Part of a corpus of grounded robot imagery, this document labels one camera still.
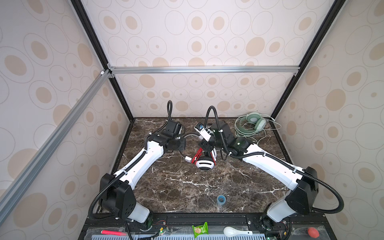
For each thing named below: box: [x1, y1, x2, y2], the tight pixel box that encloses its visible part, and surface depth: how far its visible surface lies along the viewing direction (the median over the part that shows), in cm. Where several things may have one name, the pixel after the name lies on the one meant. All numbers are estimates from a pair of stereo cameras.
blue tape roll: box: [217, 194, 227, 205], surface depth 82 cm
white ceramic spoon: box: [223, 226, 253, 237], surface depth 72 cm
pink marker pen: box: [100, 230, 127, 237], surface depth 73 cm
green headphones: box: [239, 112, 267, 134], surface depth 114 cm
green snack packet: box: [191, 221, 209, 239], surface depth 71 cm
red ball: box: [307, 227, 320, 239], surface depth 70 cm
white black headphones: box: [179, 133, 217, 171], surface depth 76 cm
